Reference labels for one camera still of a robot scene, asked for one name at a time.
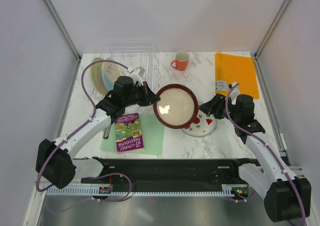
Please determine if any watermelon pattern plate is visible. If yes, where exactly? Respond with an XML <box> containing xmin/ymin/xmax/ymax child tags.
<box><xmin>182</xmin><ymin>110</ymin><xmax>217</xmax><ymax>137</ymax></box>

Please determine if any clear wire dish rack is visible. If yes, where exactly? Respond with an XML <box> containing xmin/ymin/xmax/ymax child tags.
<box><xmin>93</xmin><ymin>40</ymin><xmax>158</xmax><ymax>90</ymax></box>

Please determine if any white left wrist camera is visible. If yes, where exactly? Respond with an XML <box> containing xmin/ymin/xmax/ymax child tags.
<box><xmin>125</xmin><ymin>67</ymin><xmax>145</xmax><ymax>86</ymax></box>

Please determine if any right aluminium frame post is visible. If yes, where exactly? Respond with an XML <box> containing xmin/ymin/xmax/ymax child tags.
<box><xmin>252</xmin><ymin>0</ymin><xmax>301</xmax><ymax>59</ymax></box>

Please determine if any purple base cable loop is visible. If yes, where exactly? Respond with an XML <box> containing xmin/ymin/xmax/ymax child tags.
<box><xmin>91</xmin><ymin>172</ymin><xmax>134</xmax><ymax>202</ymax></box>

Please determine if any green clipboard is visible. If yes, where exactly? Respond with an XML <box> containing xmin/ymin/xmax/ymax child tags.
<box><xmin>100</xmin><ymin>114</ymin><xmax>165</xmax><ymax>156</ymax></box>

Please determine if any aluminium frame post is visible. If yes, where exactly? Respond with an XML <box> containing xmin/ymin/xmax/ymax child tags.
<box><xmin>34</xmin><ymin>0</ymin><xmax>83</xmax><ymax>62</ymax></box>
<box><xmin>252</xmin><ymin>0</ymin><xmax>301</xmax><ymax>59</ymax></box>

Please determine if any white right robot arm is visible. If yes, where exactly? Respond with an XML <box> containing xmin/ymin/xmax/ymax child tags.
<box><xmin>198</xmin><ymin>94</ymin><xmax>312</xmax><ymax>226</ymax></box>

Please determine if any purple treehouse book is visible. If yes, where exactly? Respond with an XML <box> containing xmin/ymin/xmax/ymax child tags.
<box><xmin>114</xmin><ymin>113</ymin><xmax>145</xmax><ymax>153</ymax></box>

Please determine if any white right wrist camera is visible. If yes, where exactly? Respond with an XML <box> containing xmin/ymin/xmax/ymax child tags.
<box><xmin>227</xmin><ymin>82</ymin><xmax>240</xmax><ymax>101</ymax></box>

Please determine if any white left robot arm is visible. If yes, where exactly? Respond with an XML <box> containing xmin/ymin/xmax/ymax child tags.
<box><xmin>35</xmin><ymin>76</ymin><xmax>160</xmax><ymax>189</ymax></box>

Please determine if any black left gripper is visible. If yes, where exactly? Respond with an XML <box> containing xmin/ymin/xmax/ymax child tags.
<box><xmin>123</xmin><ymin>81</ymin><xmax>161</xmax><ymax>107</ymax></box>

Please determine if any blue white floral plate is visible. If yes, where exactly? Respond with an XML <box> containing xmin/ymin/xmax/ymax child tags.
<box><xmin>101</xmin><ymin>62</ymin><xmax>122</xmax><ymax>91</ymax></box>

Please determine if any left aluminium frame post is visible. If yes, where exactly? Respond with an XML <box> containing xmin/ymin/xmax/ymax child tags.
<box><xmin>34</xmin><ymin>0</ymin><xmax>83</xmax><ymax>62</ymax></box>

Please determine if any orange ceramic mug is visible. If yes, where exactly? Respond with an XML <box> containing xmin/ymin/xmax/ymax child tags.
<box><xmin>170</xmin><ymin>51</ymin><xmax>190</xmax><ymax>71</ymax></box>

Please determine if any cream green plate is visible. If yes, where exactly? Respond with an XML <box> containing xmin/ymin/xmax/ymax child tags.
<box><xmin>89</xmin><ymin>62</ymin><xmax>108</xmax><ymax>96</ymax></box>

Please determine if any orange plastic folder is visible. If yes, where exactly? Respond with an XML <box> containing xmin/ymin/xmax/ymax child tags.
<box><xmin>215</xmin><ymin>53</ymin><xmax>260</xmax><ymax>99</ymax></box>

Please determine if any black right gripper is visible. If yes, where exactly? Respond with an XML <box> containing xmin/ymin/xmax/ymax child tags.
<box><xmin>196</xmin><ymin>93</ymin><xmax>240</xmax><ymax>122</ymax></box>

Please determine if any dark red rimmed plate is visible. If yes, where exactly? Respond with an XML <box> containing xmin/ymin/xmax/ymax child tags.
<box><xmin>153</xmin><ymin>84</ymin><xmax>198</xmax><ymax>129</ymax></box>

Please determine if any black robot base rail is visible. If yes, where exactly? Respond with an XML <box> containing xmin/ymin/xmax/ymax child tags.
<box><xmin>81</xmin><ymin>158</ymin><xmax>259</xmax><ymax>192</ymax></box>

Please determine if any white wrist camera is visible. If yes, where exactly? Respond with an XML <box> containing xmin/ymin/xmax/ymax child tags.
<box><xmin>125</xmin><ymin>67</ymin><xmax>145</xmax><ymax>86</ymax></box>
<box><xmin>227</xmin><ymin>82</ymin><xmax>240</xmax><ymax>101</ymax></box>

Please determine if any white slotted cable duct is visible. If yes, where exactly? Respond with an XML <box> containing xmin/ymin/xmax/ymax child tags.
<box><xmin>46</xmin><ymin>185</ymin><xmax>242</xmax><ymax>197</ymax></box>

